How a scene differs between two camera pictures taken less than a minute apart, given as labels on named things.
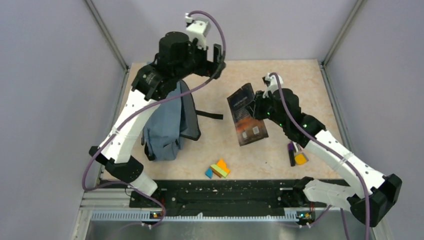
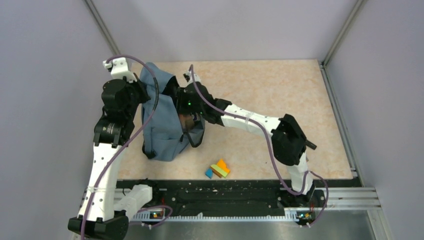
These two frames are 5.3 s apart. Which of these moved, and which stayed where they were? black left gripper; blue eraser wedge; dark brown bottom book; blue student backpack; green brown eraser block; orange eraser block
Moved: black left gripper; dark brown bottom book
Stayed: blue student backpack; green brown eraser block; blue eraser wedge; orange eraser block
